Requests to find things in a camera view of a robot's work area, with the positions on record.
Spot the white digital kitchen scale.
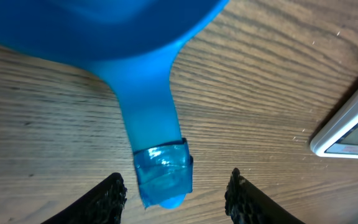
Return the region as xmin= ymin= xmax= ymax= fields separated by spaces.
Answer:
xmin=310 ymin=90 xmax=358 ymax=159

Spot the blue plastic measuring scoop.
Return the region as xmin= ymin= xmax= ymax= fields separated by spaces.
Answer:
xmin=0 ymin=0 xmax=226 ymax=209

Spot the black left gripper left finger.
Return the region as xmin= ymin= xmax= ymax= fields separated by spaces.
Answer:
xmin=42 ymin=172 xmax=127 ymax=224

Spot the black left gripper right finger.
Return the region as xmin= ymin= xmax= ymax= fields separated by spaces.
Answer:
xmin=224 ymin=168 xmax=303 ymax=224

